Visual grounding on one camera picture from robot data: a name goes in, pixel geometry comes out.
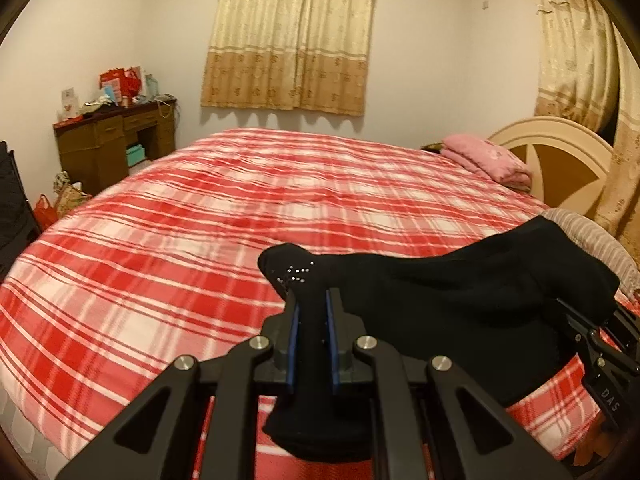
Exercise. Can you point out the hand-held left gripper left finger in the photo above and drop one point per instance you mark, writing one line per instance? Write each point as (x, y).
(294, 350)

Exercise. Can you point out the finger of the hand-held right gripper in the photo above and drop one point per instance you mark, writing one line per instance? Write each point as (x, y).
(575, 322)
(627, 325)

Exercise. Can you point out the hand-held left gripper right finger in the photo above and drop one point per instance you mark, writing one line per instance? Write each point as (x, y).
(331, 345)

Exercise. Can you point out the black pants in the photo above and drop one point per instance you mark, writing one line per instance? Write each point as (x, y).
(450, 290)

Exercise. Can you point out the person's right hand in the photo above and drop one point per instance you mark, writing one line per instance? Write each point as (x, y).
(595, 447)

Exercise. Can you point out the grey striped pillow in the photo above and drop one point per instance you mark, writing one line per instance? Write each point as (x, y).
(595, 240)

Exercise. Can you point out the red plaid blanket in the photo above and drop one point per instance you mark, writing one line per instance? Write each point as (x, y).
(200, 235)

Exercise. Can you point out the cream wooden headboard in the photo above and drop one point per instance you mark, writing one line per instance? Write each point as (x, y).
(560, 155)

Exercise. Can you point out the pink folded blanket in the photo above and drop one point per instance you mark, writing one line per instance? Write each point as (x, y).
(485, 160)

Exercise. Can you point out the dark patterned pillow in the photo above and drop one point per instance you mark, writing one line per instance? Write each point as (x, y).
(434, 147)

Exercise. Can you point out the teal box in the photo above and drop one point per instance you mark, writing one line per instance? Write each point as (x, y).
(135, 155)

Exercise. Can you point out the beige patterned long curtain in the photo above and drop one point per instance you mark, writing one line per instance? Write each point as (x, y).
(575, 45)

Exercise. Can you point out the white quilted mattress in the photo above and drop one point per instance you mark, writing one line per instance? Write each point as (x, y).
(30, 440)

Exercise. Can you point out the brown wooden desk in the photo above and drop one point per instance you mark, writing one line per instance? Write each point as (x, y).
(95, 150)

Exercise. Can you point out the red shopping bag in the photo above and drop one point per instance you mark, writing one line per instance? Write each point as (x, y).
(45, 214)

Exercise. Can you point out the light blue bag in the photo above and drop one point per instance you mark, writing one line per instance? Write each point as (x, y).
(152, 86)

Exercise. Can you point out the beige patterned window curtain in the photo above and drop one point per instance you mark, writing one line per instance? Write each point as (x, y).
(290, 35)

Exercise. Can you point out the red gift bags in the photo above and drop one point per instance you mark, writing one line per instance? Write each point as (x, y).
(122, 85)

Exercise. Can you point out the white greeting card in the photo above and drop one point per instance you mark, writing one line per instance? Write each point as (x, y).
(70, 104)

